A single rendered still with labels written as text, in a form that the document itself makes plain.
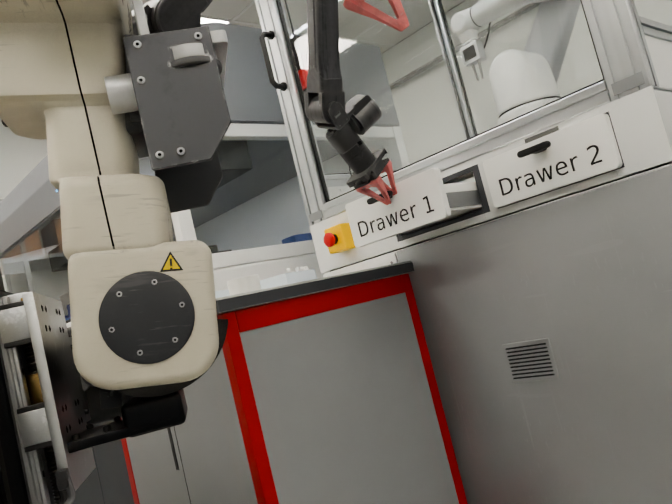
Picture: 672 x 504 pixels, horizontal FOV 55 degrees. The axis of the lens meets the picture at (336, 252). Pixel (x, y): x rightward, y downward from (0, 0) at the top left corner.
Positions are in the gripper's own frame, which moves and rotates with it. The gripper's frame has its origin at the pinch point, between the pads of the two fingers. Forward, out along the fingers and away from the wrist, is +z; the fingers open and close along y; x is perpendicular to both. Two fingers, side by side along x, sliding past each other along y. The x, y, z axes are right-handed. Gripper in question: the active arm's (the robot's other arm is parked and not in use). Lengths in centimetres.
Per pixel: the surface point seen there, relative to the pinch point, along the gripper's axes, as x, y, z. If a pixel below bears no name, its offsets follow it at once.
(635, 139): -47, 13, 14
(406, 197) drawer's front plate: -2.3, 1.5, 2.4
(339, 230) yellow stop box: 33.0, 10.8, 9.0
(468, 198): -10.1, 8.9, 11.9
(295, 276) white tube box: 27.9, -14.0, 3.9
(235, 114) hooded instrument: 83, 52, -27
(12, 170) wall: 425, 134, -78
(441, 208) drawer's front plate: -10.8, -1.4, 6.4
